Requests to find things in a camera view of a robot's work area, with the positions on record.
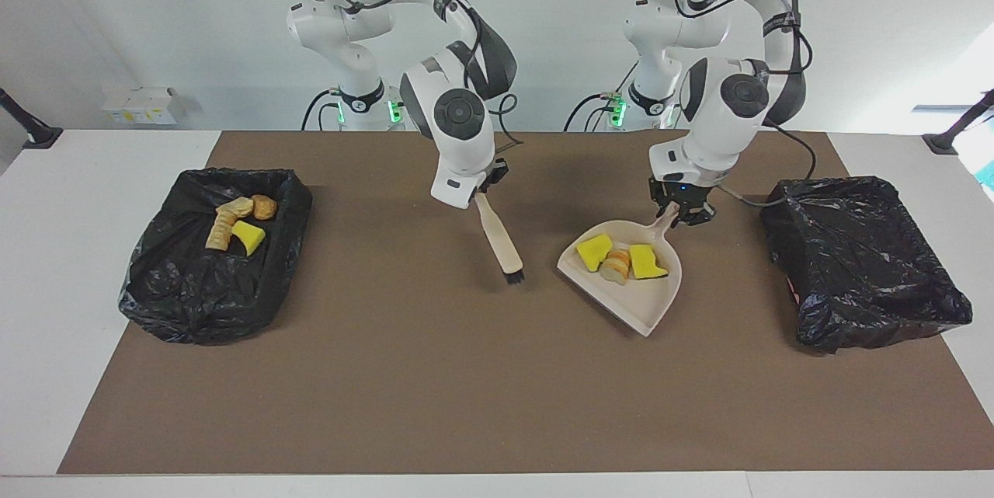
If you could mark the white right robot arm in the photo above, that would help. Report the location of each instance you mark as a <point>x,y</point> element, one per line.
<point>458,125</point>

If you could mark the white cardboard box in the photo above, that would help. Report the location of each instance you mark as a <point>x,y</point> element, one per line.
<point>144,106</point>

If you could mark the round brown toy bun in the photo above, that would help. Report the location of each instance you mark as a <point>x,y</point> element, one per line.
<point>264,207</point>

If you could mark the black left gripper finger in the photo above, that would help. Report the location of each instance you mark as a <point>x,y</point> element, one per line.
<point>658,207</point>
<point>693,218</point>

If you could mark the beige brush black bristles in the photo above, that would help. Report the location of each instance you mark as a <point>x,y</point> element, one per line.
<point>501,242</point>

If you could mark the long toy croissant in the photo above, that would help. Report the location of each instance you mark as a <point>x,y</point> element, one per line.
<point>220,232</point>

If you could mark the teal plastic object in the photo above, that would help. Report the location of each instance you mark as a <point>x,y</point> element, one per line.
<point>988,175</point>

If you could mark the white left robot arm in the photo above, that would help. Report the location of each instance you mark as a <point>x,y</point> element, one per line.
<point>722,109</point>

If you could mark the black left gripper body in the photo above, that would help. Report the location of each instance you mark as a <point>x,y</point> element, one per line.
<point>683,201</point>

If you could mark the short toy croissant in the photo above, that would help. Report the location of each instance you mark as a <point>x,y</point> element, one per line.
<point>235,207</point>

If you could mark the black bag lined bin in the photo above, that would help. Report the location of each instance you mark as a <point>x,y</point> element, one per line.
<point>854,273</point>
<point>194,296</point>

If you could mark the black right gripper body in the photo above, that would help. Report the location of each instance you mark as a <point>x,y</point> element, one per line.
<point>495,172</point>

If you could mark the beige plastic dustpan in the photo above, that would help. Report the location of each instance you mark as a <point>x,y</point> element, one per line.
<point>637,304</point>

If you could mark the brown table mat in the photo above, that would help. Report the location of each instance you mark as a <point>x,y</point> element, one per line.
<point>497,420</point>

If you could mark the small toy croissant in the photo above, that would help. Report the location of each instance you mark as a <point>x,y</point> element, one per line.
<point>617,266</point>

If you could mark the yellow green sponge piece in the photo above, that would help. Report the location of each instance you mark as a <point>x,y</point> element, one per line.
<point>248,238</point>

